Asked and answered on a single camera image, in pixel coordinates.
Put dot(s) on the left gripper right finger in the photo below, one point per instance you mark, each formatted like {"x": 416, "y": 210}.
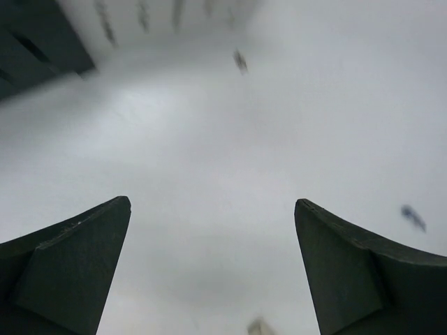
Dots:
{"x": 363, "y": 283}

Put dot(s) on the black slotted container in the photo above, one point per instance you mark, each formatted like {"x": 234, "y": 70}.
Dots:
{"x": 38, "y": 44}

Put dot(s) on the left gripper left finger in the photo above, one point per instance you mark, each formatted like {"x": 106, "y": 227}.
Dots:
{"x": 56, "y": 280}

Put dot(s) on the white slotted container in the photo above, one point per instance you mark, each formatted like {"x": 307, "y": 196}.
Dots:
{"x": 105, "y": 25}

